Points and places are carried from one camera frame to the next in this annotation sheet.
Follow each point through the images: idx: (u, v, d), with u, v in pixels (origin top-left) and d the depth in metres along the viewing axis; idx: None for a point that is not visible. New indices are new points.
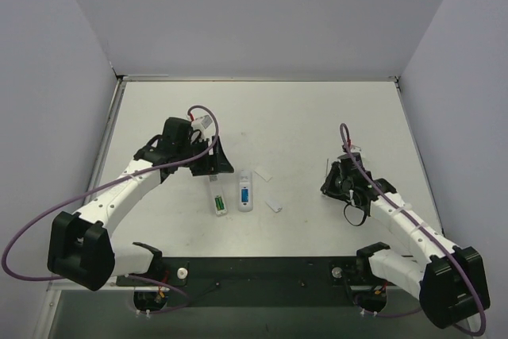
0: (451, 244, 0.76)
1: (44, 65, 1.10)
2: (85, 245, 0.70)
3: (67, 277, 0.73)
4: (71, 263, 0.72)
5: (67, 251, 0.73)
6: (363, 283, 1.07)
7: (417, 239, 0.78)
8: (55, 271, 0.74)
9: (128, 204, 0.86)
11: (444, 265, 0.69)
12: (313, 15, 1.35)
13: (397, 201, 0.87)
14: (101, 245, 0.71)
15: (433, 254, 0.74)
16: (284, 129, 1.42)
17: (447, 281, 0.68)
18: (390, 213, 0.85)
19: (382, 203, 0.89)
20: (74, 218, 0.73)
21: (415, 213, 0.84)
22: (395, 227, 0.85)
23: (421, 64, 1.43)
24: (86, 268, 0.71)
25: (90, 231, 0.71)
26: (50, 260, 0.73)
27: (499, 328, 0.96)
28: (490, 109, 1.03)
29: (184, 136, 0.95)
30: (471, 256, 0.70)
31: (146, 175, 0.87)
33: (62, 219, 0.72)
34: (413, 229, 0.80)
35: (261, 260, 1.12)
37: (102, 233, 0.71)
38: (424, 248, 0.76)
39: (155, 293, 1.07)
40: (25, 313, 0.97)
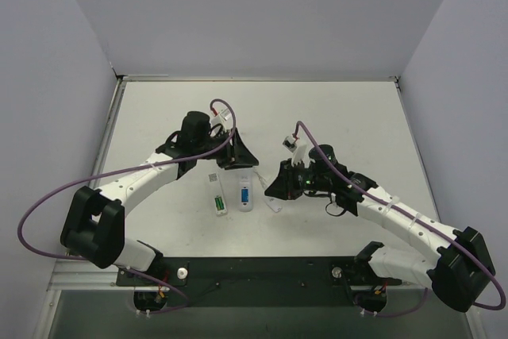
0: (450, 229, 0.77)
1: (44, 63, 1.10)
2: (101, 219, 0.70)
3: (78, 252, 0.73)
4: (83, 237, 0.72)
5: (81, 225, 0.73)
6: (363, 283, 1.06)
7: (417, 233, 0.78)
8: (67, 245, 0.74)
9: (144, 194, 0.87)
11: (454, 256, 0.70)
12: (313, 16, 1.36)
13: (383, 197, 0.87)
14: (117, 222, 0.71)
15: (440, 245, 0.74)
16: (284, 129, 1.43)
17: (459, 271, 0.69)
18: (382, 212, 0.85)
19: (370, 202, 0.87)
20: (95, 194, 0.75)
21: (404, 206, 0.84)
22: (389, 225, 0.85)
23: (420, 65, 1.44)
24: (97, 244, 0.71)
25: (109, 207, 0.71)
26: (63, 232, 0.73)
27: (500, 327, 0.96)
28: (490, 109, 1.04)
29: (202, 132, 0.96)
30: (473, 237, 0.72)
31: (165, 167, 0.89)
33: (84, 193, 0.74)
34: (411, 223, 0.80)
35: (261, 261, 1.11)
37: (119, 209, 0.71)
38: (428, 240, 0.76)
39: (155, 293, 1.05)
40: (25, 313, 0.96)
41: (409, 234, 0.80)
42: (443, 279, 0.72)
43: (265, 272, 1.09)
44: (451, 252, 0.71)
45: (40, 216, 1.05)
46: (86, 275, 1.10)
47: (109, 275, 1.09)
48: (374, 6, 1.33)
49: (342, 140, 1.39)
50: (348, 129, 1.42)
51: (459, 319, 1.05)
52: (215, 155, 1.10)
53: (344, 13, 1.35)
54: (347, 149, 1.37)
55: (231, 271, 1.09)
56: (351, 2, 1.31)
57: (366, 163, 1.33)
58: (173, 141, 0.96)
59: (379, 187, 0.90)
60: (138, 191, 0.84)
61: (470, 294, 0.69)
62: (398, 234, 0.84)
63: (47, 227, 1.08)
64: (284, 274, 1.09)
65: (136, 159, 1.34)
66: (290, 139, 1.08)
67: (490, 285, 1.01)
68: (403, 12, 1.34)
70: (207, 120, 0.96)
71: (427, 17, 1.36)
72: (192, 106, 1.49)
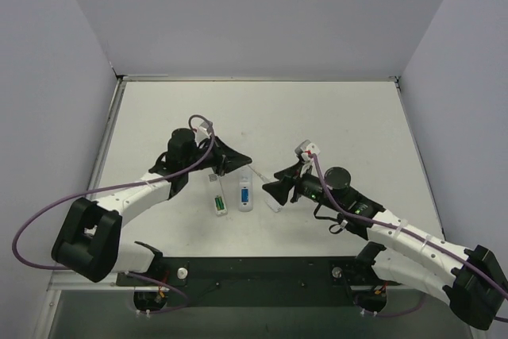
0: (462, 248, 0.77)
1: (44, 64, 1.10)
2: (98, 229, 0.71)
3: (70, 266, 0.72)
4: (78, 248, 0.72)
5: (75, 237, 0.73)
6: (363, 283, 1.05)
7: (430, 255, 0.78)
8: (58, 258, 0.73)
9: (140, 207, 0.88)
11: (467, 277, 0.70)
12: (313, 16, 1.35)
13: (392, 221, 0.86)
14: (113, 233, 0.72)
15: (453, 267, 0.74)
16: (284, 129, 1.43)
17: (475, 291, 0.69)
18: (392, 236, 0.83)
19: (379, 227, 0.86)
20: (91, 206, 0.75)
21: (413, 228, 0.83)
22: (401, 248, 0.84)
23: (420, 64, 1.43)
24: (91, 256, 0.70)
25: (105, 218, 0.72)
26: (56, 244, 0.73)
27: (501, 328, 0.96)
28: (490, 109, 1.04)
29: (189, 150, 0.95)
30: (485, 256, 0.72)
31: (159, 184, 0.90)
33: (80, 204, 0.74)
34: (422, 245, 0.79)
35: (261, 261, 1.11)
37: (116, 221, 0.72)
38: (441, 263, 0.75)
39: (155, 293, 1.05)
40: (25, 313, 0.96)
41: (421, 256, 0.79)
42: (459, 300, 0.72)
43: (265, 272, 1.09)
44: (464, 272, 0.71)
45: (40, 217, 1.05)
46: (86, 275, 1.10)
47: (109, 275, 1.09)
48: (375, 6, 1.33)
49: (342, 140, 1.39)
50: (348, 129, 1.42)
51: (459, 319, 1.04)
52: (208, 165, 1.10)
53: (344, 13, 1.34)
54: (347, 149, 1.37)
55: (231, 270, 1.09)
56: (351, 2, 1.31)
57: (366, 163, 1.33)
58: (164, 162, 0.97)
59: (387, 211, 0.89)
60: (134, 205, 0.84)
61: (486, 312, 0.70)
62: (409, 256, 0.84)
63: (47, 229, 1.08)
64: (284, 274, 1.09)
65: (136, 160, 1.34)
66: (306, 158, 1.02)
67: None
68: (404, 11, 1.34)
70: (194, 137, 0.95)
71: (427, 17, 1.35)
72: (192, 106, 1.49)
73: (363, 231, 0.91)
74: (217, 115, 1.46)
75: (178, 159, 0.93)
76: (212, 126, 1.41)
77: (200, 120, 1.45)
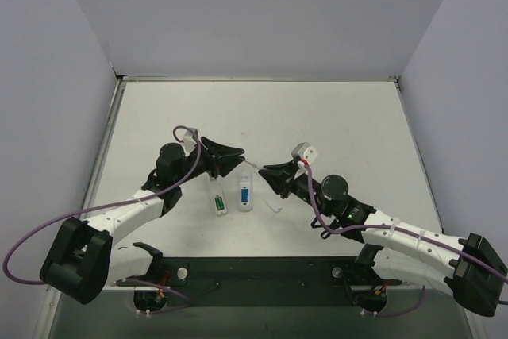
0: (456, 239, 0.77)
1: (44, 63, 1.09)
2: (87, 250, 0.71)
3: (59, 286, 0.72)
4: (67, 267, 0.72)
5: (64, 257, 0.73)
6: (363, 283, 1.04)
7: (427, 250, 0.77)
8: (46, 279, 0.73)
9: (132, 225, 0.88)
11: (464, 267, 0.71)
12: (313, 16, 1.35)
13: (386, 221, 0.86)
14: (104, 252, 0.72)
15: (451, 259, 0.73)
16: (283, 129, 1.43)
17: (474, 279, 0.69)
18: (386, 236, 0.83)
19: (372, 229, 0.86)
20: (82, 225, 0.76)
21: (407, 225, 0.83)
22: (397, 246, 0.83)
23: (420, 65, 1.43)
24: (80, 277, 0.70)
25: (95, 237, 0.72)
26: (45, 265, 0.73)
27: (501, 328, 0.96)
28: (490, 109, 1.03)
29: (178, 164, 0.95)
30: (477, 242, 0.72)
31: (152, 202, 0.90)
33: (71, 224, 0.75)
34: (417, 241, 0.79)
35: (260, 261, 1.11)
37: (105, 240, 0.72)
38: (438, 256, 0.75)
39: (155, 293, 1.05)
40: (26, 313, 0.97)
41: (418, 253, 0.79)
42: (459, 291, 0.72)
43: (264, 272, 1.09)
44: (462, 263, 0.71)
45: (40, 217, 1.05)
46: None
47: None
48: (374, 6, 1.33)
49: (342, 140, 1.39)
50: (348, 129, 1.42)
51: (459, 317, 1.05)
52: (202, 170, 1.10)
53: (344, 12, 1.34)
54: (347, 149, 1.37)
55: (231, 270, 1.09)
56: (351, 2, 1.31)
57: (366, 163, 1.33)
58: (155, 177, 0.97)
59: (380, 212, 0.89)
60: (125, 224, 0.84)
61: (489, 299, 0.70)
62: (407, 254, 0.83)
63: (47, 228, 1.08)
64: (284, 274, 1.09)
65: (136, 161, 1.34)
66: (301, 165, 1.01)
67: None
68: (404, 11, 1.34)
70: (181, 152, 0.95)
71: (427, 17, 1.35)
72: (192, 107, 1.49)
73: (359, 234, 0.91)
74: (217, 115, 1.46)
75: (169, 175, 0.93)
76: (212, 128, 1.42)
77: (200, 120, 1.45)
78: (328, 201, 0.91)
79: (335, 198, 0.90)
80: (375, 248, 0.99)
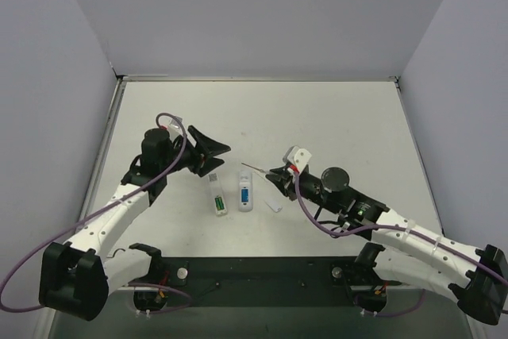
0: (472, 248, 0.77)
1: (44, 64, 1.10)
2: (78, 274, 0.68)
3: (61, 310, 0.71)
4: (63, 291, 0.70)
5: (59, 282, 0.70)
6: (363, 283, 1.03)
7: (443, 257, 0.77)
8: (47, 304, 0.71)
9: (118, 232, 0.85)
11: (483, 279, 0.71)
12: (313, 16, 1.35)
13: (400, 223, 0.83)
14: (94, 272, 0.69)
15: (467, 270, 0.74)
16: (283, 129, 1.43)
17: (489, 291, 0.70)
18: (401, 239, 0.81)
19: (384, 230, 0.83)
20: (67, 248, 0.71)
21: (423, 229, 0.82)
22: (408, 248, 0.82)
23: (420, 65, 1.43)
24: (80, 299, 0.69)
25: (82, 260, 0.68)
26: (41, 293, 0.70)
27: (500, 329, 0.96)
28: (490, 109, 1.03)
29: (163, 152, 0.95)
30: (496, 256, 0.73)
31: (134, 198, 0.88)
33: (53, 250, 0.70)
34: (433, 248, 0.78)
35: (260, 261, 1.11)
37: (94, 261, 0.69)
38: (455, 265, 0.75)
39: (155, 293, 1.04)
40: (27, 313, 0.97)
41: (432, 259, 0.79)
42: (471, 302, 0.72)
43: (264, 272, 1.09)
44: (478, 274, 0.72)
45: (40, 217, 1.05)
46: None
47: None
48: (374, 6, 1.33)
49: (342, 140, 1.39)
50: (348, 129, 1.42)
51: (459, 317, 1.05)
52: (186, 163, 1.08)
53: (344, 13, 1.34)
54: (347, 149, 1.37)
55: (231, 270, 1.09)
56: (351, 2, 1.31)
57: (366, 163, 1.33)
58: (137, 168, 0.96)
59: (391, 210, 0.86)
60: (111, 233, 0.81)
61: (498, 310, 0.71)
62: (417, 256, 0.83)
63: (47, 229, 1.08)
64: (284, 274, 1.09)
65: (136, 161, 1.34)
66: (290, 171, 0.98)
67: None
68: (404, 11, 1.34)
70: (166, 136, 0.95)
71: (428, 17, 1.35)
72: (191, 107, 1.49)
73: (367, 233, 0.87)
74: (217, 115, 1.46)
75: (155, 162, 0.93)
76: (212, 128, 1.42)
77: (200, 121, 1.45)
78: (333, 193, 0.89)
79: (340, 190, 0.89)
80: (376, 248, 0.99)
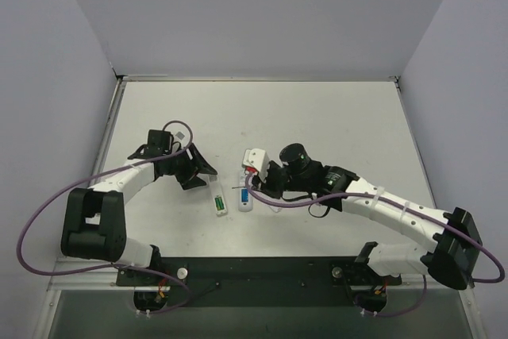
0: (440, 212, 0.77)
1: (44, 64, 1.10)
2: (103, 209, 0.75)
3: (84, 253, 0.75)
4: (86, 236, 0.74)
5: (82, 225, 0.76)
6: (363, 283, 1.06)
7: (410, 222, 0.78)
8: (69, 250, 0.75)
9: (132, 190, 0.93)
11: (451, 240, 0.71)
12: (313, 16, 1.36)
13: (370, 190, 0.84)
14: (119, 208, 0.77)
15: (435, 233, 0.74)
16: (283, 128, 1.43)
17: (458, 253, 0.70)
18: (370, 206, 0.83)
19: (354, 198, 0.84)
20: (88, 193, 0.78)
21: (391, 195, 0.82)
22: (379, 216, 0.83)
23: (420, 65, 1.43)
24: (105, 236, 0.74)
25: (106, 198, 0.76)
26: (64, 239, 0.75)
27: (501, 328, 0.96)
28: (490, 108, 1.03)
29: (168, 144, 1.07)
30: (463, 218, 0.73)
31: (144, 167, 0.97)
33: (77, 194, 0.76)
34: (402, 213, 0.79)
35: (260, 260, 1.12)
37: (118, 196, 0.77)
38: (422, 229, 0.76)
39: (155, 293, 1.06)
40: (25, 313, 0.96)
41: (401, 225, 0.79)
42: (441, 266, 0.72)
43: (264, 272, 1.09)
44: (445, 236, 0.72)
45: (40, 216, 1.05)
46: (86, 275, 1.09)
47: (109, 274, 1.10)
48: (374, 6, 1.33)
49: (342, 140, 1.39)
50: (348, 129, 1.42)
51: (460, 317, 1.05)
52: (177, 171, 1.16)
53: (344, 13, 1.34)
54: (347, 149, 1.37)
55: (231, 270, 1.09)
56: (350, 2, 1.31)
57: (366, 163, 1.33)
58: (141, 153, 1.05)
59: (362, 179, 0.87)
60: (128, 185, 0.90)
61: (466, 273, 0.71)
62: (387, 224, 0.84)
63: (47, 229, 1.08)
64: (284, 274, 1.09)
65: None
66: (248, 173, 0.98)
67: (490, 285, 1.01)
68: (403, 11, 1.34)
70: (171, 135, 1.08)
71: (428, 17, 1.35)
72: (191, 107, 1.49)
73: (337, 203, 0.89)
74: (217, 115, 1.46)
75: (159, 150, 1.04)
76: (212, 128, 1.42)
77: (200, 120, 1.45)
78: (290, 167, 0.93)
79: (295, 164, 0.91)
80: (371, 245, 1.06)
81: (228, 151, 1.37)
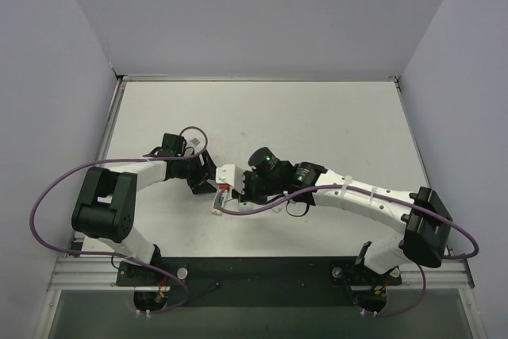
0: (407, 193, 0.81)
1: (44, 64, 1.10)
2: (117, 186, 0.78)
3: (92, 229, 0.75)
4: (97, 210, 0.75)
5: (94, 201, 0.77)
6: (363, 283, 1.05)
7: (379, 206, 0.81)
8: (78, 224, 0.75)
9: (144, 180, 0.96)
11: (417, 220, 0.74)
12: (313, 16, 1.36)
13: (337, 181, 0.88)
14: (132, 187, 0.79)
15: (403, 213, 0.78)
16: (282, 128, 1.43)
17: (425, 231, 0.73)
18: (339, 196, 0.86)
19: (324, 190, 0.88)
20: (105, 171, 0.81)
21: (358, 183, 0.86)
22: (348, 205, 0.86)
23: (420, 65, 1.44)
24: (116, 212, 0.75)
25: (123, 176, 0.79)
26: (75, 211, 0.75)
27: (501, 328, 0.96)
28: (490, 108, 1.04)
29: (181, 148, 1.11)
30: (428, 196, 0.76)
31: (159, 162, 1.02)
33: (95, 171, 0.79)
34: (370, 199, 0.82)
35: (261, 260, 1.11)
37: (133, 175, 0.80)
38: (391, 212, 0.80)
39: (155, 293, 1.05)
40: (25, 314, 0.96)
41: (371, 209, 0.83)
42: (411, 246, 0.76)
43: (264, 272, 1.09)
44: (413, 216, 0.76)
45: (40, 216, 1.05)
46: (86, 275, 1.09)
47: (109, 274, 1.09)
48: (373, 6, 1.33)
49: (342, 140, 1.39)
50: (348, 129, 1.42)
51: (459, 316, 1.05)
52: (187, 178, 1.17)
53: (344, 13, 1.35)
54: (347, 149, 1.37)
55: (231, 270, 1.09)
56: (350, 2, 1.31)
57: (366, 163, 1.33)
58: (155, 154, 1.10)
59: (329, 171, 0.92)
60: (142, 171, 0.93)
61: (438, 250, 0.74)
62: (359, 212, 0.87)
63: (47, 228, 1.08)
64: (284, 274, 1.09)
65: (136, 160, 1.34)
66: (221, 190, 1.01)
67: (490, 284, 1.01)
68: (403, 11, 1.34)
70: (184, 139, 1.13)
71: (428, 17, 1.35)
72: (191, 106, 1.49)
73: (310, 197, 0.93)
74: (217, 115, 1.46)
75: (173, 152, 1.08)
76: (212, 128, 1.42)
77: (200, 120, 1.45)
78: (259, 168, 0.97)
79: (263, 165, 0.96)
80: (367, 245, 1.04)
81: (228, 151, 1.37)
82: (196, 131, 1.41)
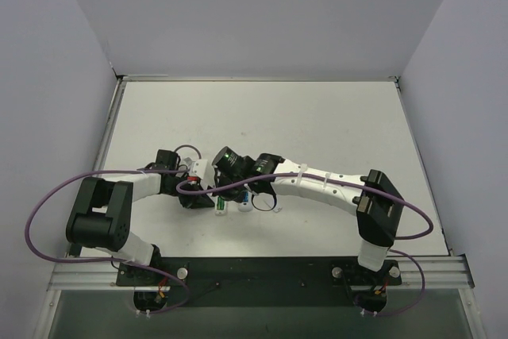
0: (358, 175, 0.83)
1: (44, 64, 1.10)
2: (113, 196, 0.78)
3: (87, 240, 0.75)
4: (91, 221, 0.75)
5: (89, 212, 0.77)
6: (363, 283, 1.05)
7: (333, 190, 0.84)
8: (73, 236, 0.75)
9: (139, 190, 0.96)
11: (367, 201, 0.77)
12: (313, 17, 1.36)
13: (293, 168, 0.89)
14: (128, 197, 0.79)
15: (354, 196, 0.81)
16: (282, 128, 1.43)
17: (375, 213, 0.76)
18: (295, 183, 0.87)
19: (281, 179, 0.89)
20: (99, 181, 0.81)
21: (313, 170, 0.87)
22: (305, 192, 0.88)
23: (420, 64, 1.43)
24: (110, 221, 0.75)
25: (117, 185, 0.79)
26: (69, 223, 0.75)
27: (502, 328, 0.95)
28: (490, 108, 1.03)
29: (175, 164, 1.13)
30: (378, 178, 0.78)
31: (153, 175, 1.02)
33: (90, 182, 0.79)
34: (324, 184, 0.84)
35: (260, 261, 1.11)
37: (128, 185, 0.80)
38: (343, 195, 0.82)
39: (155, 293, 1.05)
40: (24, 315, 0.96)
41: (325, 195, 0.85)
42: (363, 225, 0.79)
43: (265, 272, 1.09)
44: (363, 198, 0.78)
45: (40, 217, 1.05)
46: (86, 275, 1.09)
47: (109, 274, 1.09)
48: (373, 6, 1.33)
49: (341, 140, 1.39)
50: (348, 129, 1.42)
51: (459, 316, 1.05)
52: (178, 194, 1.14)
53: (344, 13, 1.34)
54: (347, 149, 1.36)
55: (230, 270, 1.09)
56: (350, 2, 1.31)
57: (366, 163, 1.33)
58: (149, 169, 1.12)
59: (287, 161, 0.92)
60: (137, 182, 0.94)
61: (389, 228, 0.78)
62: (315, 198, 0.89)
63: (47, 229, 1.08)
64: (284, 274, 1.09)
65: (136, 161, 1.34)
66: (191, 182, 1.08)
67: (490, 284, 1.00)
68: (403, 11, 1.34)
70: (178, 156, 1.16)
71: (428, 17, 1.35)
72: (191, 107, 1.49)
73: (268, 187, 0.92)
74: (216, 115, 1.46)
75: (167, 167, 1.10)
76: (211, 128, 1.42)
77: (199, 121, 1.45)
78: (220, 167, 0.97)
79: (224, 163, 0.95)
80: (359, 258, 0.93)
81: None
82: (190, 131, 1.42)
